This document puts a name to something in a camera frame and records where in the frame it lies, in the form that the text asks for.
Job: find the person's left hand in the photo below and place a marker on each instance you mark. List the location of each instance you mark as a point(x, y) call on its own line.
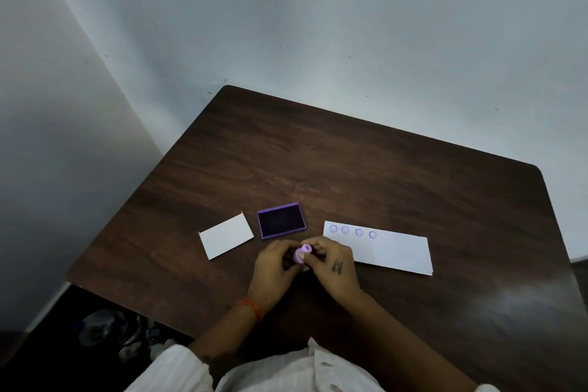
point(271, 277)

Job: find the person's right hand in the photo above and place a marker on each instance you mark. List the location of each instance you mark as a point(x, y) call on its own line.
point(337, 274)

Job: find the person's left thumb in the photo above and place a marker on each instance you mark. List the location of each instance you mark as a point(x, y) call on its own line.
point(294, 268)

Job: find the person's right thumb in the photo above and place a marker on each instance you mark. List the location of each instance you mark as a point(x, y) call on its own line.
point(311, 259)

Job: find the small purple round stamp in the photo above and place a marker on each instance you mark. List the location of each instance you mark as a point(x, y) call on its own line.
point(303, 255)

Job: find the person's right forearm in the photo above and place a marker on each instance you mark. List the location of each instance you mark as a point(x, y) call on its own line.
point(399, 345)

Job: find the person's left forearm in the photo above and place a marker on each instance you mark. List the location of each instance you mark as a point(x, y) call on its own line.
point(227, 336)

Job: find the purple ink pad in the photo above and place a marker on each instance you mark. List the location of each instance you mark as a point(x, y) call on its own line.
point(281, 221)

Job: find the orange wrist thread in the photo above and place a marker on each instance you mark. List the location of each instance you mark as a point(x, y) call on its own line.
point(251, 307)

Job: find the white paper strip with stamps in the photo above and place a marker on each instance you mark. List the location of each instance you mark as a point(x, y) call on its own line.
point(386, 249)

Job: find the small white card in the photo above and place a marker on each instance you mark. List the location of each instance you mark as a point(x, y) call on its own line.
point(226, 236)

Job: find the white shirt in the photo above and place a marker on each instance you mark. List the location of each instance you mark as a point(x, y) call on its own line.
point(275, 373)

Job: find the grey crumpled plastic bag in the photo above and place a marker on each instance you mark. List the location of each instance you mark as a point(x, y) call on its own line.
point(117, 332)

